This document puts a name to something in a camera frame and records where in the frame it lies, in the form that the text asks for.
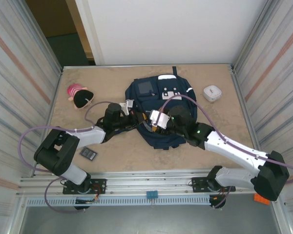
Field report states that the small black calculator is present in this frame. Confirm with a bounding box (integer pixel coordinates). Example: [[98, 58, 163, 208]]
[[79, 147, 99, 161]]

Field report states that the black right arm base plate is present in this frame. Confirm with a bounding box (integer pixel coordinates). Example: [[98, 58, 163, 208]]
[[190, 176, 236, 193]]

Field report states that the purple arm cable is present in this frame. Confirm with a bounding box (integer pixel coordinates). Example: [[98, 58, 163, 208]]
[[160, 94, 293, 210], [19, 101, 127, 214]]

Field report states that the navy blue student backpack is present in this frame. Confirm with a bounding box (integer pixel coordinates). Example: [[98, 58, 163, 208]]
[[101, 66, 198, 151]]

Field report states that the slotted grey cable tray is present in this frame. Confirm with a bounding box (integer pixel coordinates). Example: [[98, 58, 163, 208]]
[[26, 196, 210, 207]]

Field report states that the plush doll with pink hat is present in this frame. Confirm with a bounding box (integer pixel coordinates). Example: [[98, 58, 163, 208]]
[[67, 84, 95, 110]]

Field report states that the brown wooden door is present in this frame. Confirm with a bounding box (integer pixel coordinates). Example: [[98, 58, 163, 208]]
[[25, 0, 78, 39]]

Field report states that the thin aluminium edge strip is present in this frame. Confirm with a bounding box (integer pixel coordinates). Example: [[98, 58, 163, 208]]
[[62, 63, 235, 70]]

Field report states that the orange toy brick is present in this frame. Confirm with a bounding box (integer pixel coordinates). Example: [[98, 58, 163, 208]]
[[253, 194, 271, 203]]

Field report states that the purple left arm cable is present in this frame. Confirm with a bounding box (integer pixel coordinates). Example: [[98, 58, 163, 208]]
[[19, 101, 127, 214]]

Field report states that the aluminium mounting rail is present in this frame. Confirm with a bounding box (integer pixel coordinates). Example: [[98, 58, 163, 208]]
[[16, 170, 283, 197]]

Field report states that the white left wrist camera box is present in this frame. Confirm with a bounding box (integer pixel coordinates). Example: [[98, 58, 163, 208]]
[[119, 99, 135, 116]]

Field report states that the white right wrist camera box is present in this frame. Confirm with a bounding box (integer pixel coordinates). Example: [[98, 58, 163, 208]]
[[148, 109, 171, 129]]

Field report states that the white rounded square container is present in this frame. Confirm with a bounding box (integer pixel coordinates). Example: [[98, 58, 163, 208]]
[[203, 85, 223, 102]]

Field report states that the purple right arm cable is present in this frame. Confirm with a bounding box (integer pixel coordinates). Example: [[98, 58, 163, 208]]
[[160, 94, 293, 210]]

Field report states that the white door frame post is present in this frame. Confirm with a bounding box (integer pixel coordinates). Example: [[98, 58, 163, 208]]
[[74, 0, 105, 66]]

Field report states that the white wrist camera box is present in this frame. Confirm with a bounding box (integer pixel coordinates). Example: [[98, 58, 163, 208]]
[[119, 99, 135, 116], [148, 109, 171, 129]]

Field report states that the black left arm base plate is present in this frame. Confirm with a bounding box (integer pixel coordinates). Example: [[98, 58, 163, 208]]
[[63, 178, 107, 195]]

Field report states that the striped metal side panel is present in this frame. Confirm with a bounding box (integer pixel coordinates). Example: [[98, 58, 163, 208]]
[[230, 0, 293, 234], [0, 0, 64, 234]]

